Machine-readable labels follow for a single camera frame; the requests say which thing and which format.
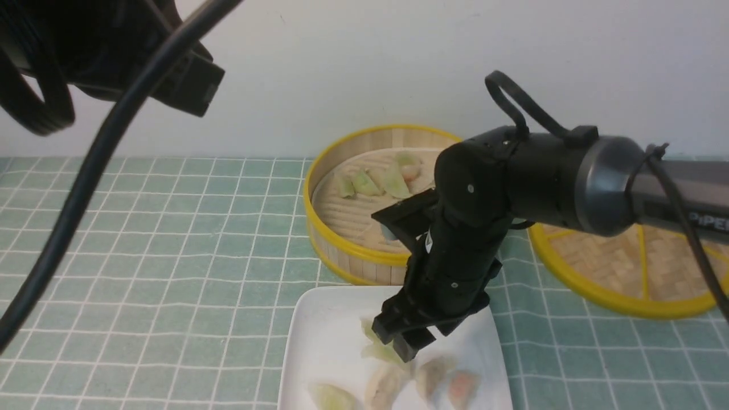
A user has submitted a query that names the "white dumpling steamer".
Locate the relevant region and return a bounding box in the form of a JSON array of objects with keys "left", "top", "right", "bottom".
[{"left": 415, "top": 355, "right": 457, "bottom": 402}]

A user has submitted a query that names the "white square plate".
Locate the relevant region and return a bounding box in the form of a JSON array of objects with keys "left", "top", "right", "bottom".
[{"left": 278, "top": 286, "right": 513, "bottom": 409}]

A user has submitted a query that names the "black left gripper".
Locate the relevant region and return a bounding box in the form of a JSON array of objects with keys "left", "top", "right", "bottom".
[{"left": 150, "top": 42, "right": 226, "bottom": 117}]

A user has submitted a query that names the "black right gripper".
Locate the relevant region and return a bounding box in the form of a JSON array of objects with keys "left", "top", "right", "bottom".
[{"left": 373, "top": 217, "right": 513, "bottom": 363}]

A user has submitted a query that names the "pink dumpling in steamer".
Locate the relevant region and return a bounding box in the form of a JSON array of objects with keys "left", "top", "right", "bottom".
[{"left": 394, "top": 151, "right": 421, "bottom": 183}]

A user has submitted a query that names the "green checkered tablecloth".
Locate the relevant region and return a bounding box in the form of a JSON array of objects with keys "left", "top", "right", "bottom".
[{"left": 1, "top": 157, "right": 727, "bottom": 409}]

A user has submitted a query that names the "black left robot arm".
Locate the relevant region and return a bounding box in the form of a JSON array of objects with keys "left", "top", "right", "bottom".
[{"left": 1, "top": 1, "right": 184, "bottom": 137}]

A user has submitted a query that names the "white dumpling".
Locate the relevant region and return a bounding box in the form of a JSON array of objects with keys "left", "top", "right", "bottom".
[{"left": 363, "top": 363, "right": 412, "bottom": 409}]

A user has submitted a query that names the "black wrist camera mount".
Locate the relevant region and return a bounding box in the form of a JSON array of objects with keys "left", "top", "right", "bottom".
[{"left": 371, "top": 188, "right": 439, "bottom": 253}]

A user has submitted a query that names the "green dumpling on plate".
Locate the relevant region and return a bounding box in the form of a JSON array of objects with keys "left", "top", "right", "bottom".
[{"left": 360, "top": 318, "right": 381, "bottom": 343}]

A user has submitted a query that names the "pink dumpling on plate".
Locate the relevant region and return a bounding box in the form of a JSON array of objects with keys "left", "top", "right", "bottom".
[{"left": 447, "top": 370, "right": 481, "bottom": 409}]

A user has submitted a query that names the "green dumpling steamer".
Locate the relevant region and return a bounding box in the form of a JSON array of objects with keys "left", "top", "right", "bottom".
[
  {"left": 351, "top": 169, "right": 383, "bottom": 196},
  {"left": 383, "top": 163, "right": 411, "bottom": 199},
  {"left": 360, "top": 342, "right": 412, "bottom": 372},
  {"left": 333, "top": 174, "right": 356, "bottom": 198}
]

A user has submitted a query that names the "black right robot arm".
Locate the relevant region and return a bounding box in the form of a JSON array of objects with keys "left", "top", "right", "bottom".
[{"left": 372, "top": 126, "right": 728, "bottom": 362}]

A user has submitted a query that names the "black thick cable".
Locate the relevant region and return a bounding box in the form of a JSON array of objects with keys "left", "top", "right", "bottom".
[{"left": 0, "top": 0, "right": 245, "bottom": 354}]

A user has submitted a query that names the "pale green dumpling plate edge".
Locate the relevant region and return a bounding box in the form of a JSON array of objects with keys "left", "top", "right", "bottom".
[{"left": 308, "top": 383, "right": 360, "bottom": 409}]

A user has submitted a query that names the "woven bamboo steamer lid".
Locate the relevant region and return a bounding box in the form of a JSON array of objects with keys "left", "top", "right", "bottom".
[{"left": 528, "top": 224, "right": 715, "bottom": 319}]

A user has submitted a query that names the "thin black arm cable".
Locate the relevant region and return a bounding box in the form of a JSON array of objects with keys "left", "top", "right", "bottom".
[{"left": 484, "top": 71, "right": 729, "bottom": 325}]

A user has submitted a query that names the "yellow-rimmed bamboo steamer basket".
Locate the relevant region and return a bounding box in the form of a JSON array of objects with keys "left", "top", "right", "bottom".
[{"left": 303, "top": 125, "right": 458, "bottom": 285}]

